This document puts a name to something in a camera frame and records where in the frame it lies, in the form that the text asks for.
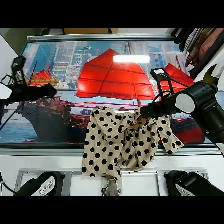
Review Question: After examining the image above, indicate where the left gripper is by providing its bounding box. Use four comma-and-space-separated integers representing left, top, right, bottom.
31, 83, 58, 100

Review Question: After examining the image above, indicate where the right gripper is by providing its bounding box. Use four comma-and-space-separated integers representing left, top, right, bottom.
139, 96, 175, 118

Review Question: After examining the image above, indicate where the beige black-dotted shirt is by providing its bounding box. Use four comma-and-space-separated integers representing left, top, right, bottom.
81, 105, 185, 182

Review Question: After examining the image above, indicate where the heap of clothes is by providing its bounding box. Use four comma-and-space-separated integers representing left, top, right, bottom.
170, 27, 224, 80

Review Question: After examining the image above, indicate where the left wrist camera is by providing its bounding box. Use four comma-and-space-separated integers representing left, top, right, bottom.
10, 55, 28, 86

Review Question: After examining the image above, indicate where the silver frame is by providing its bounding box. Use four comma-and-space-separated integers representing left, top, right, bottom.
14, 168, 210, 197

